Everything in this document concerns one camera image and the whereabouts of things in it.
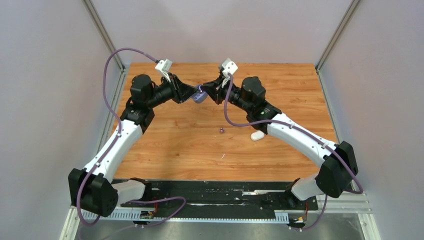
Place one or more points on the left aluminium frame post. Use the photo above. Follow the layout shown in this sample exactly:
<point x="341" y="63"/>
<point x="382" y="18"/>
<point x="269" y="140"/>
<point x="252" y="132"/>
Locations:
<point x="96" y="19"/>

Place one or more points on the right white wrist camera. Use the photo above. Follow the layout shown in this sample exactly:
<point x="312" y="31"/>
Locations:
<point x="227" y="69"/>

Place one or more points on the right aluminium frame post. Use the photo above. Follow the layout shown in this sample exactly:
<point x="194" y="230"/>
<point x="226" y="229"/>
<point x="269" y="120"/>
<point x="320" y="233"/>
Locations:
<point x="348" y="15"/>

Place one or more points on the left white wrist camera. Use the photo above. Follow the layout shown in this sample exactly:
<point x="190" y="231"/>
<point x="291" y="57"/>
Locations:
<point x="163" y="67"/>

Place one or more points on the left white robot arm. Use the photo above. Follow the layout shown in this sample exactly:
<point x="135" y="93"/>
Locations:
<point x="91" y="188"/>

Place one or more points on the white earbud charging case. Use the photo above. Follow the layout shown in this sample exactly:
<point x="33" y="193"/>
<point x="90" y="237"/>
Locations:
<point x="257" y="135"/>

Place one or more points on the aluminium frame post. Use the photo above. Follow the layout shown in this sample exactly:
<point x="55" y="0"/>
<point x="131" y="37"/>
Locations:
<point x="96" y="19"/>
<point x="348" y="15"/>

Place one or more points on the blue-grey earbud case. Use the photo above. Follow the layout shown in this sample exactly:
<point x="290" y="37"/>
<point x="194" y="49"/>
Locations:
<point x="200" y="96"/>

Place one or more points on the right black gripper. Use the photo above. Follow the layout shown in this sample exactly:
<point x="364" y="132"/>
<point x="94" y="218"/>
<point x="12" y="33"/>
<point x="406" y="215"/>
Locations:
<point x="214" y="89"/>

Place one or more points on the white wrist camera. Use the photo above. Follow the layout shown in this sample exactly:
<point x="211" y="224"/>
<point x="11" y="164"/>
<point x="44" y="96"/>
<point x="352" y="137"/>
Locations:
<point x="227" y="69"/>
<point x="163" y="67"/>

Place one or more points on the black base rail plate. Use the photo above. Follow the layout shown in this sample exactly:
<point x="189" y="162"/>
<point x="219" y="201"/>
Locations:
<point x="252" y="200"/>

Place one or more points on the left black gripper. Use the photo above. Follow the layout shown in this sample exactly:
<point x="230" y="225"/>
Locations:
<point x="178" y="89"/>

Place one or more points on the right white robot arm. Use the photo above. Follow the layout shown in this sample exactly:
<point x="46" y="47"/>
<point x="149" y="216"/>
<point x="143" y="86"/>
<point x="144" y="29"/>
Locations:
<point x="336" y="161"/>

